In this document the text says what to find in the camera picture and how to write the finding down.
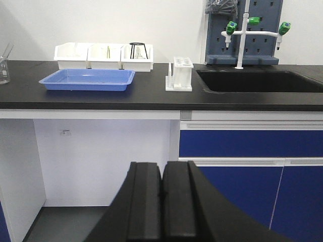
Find blue pegboard drying rack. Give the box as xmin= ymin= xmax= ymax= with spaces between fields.
xmin=205 ymin=1 xmax=283 ymax=65

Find white test tube rack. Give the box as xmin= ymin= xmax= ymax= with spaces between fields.
xmin=165 ymin=56 xmax=194 ymax=92

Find blue cabinet door right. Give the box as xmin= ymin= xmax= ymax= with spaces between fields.
xmin=271 ymin=166 xmax=322 ymax=241

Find white left storage bin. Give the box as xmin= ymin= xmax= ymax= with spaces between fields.
xmin=53 ymin=42 xmax=93 ymax=70

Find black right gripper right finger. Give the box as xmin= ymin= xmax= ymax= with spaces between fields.
xmin=163 ymin=161 xmax=290 ymax=241

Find black wire tripod stand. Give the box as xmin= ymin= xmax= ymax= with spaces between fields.
xmin=129 ymin=42 xmax=148 ymax=59

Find white right storage bin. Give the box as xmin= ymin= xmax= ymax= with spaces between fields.
xmin=121 ymin=43 xmax=153 ymax=72

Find white lab faucet green knobs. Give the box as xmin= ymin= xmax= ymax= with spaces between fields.
xmin=221 ymin=0 xmax=291 ymax=70

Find white middle storage bin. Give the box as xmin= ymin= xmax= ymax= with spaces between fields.
xmin=87 ymin=43 xmax=123 ymax=70

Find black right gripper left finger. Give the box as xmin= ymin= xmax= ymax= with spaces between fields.
xmin=85 ymin=162 xmax=161 ymax=241

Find blue cabinet door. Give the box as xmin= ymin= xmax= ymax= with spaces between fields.
xmin=271 ymin=166 xmax=322 ymax=241
xmin=199 ymin=166 xmax=283 ymax=229

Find bag of grey pegs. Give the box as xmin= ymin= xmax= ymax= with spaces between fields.
xmin=204 ymin=0 xmax=238 ymax=16

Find blue cabinet door left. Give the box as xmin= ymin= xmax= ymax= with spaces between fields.
xmin=199 ymin=166 xmax=283 ymax=229

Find blue drawer front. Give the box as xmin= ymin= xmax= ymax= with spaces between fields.
xmin=179 ymin=130 xmax=322 ymax=157

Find blue plastic tray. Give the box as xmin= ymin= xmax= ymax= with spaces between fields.
xmin=39 ymin=69 xmax=135 ymax=91

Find black sink basin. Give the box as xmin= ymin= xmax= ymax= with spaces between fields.
xmin=197 ymin=70 xmax=322 ymax=93

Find glass alcohol lamp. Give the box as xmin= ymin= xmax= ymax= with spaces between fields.
xmin=134 ymin=46 xmax=143 ymax=59

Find white storage bin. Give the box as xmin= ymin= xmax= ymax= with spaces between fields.
xmin=53 ymin=42 xmax=93 ymax=70
xmin=121 ymin=43 xmax=153 ymax=72
xmin=87 ymin=43 xmax=123 ymax=70

